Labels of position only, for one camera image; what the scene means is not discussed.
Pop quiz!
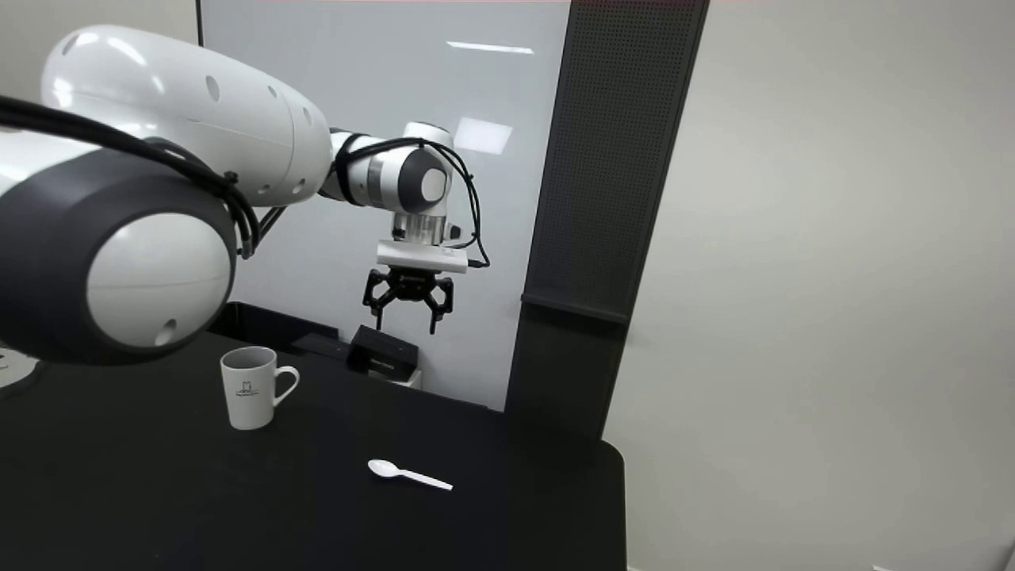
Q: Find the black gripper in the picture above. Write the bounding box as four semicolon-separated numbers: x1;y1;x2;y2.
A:
357;262;459;339

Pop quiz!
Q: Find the white plastic spoon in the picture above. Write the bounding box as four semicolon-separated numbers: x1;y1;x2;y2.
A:
364;453;459;496

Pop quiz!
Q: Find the white mug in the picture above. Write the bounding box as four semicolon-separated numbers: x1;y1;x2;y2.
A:
214;343;304;435

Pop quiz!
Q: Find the black box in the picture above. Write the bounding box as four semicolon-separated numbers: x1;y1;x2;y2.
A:
342;322;422;386

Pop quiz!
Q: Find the white board panel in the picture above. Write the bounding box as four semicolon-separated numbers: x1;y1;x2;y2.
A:
197;0;575;414

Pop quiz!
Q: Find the dark vertical pillar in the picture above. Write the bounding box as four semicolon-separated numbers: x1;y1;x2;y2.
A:
500;0;714;445

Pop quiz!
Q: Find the silver metal mounting plate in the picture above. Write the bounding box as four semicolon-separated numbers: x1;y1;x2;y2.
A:
0;346;43;392

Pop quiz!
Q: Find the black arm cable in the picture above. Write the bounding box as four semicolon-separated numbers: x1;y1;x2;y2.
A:
0;93;490;272

